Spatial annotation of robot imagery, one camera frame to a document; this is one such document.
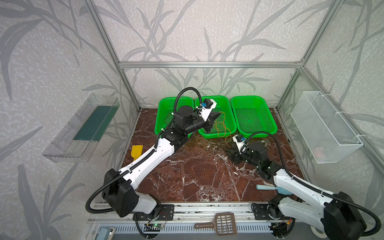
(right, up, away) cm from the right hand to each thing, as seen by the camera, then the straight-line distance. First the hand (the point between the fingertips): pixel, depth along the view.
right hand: (229, 143), depth 82 cm
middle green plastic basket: (+2, +25, +34) cm, 42 cm away
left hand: (-6, +17, -14) cm, 23 cm away
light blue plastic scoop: (+19, -25, +1) cm, 31 cm away
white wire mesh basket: (+40, +5, -18) cm, 44 cm away
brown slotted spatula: (-4, -37, -11) cm, 39 cm away
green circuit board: (-39, -40, -10) cm, 57 cm away
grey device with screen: (-57, -37, -17) cm, 70 cm away
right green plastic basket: (+25, +17, +34) cm, 45 cm away
